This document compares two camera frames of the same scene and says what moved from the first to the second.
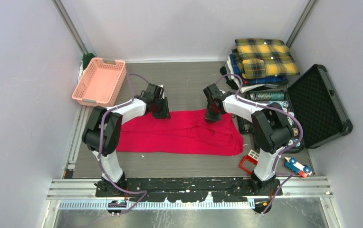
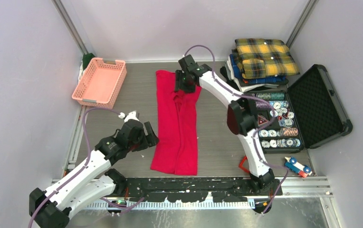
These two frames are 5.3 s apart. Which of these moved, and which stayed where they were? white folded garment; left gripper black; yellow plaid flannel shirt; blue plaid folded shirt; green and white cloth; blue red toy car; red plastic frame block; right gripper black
Moved: left gripper black; right gripper black
Stayed: yellow plaid flannel shirt; blue plaid folded shirt; green and white cloth; white folded garment; red plastic frame block; blue red toy car
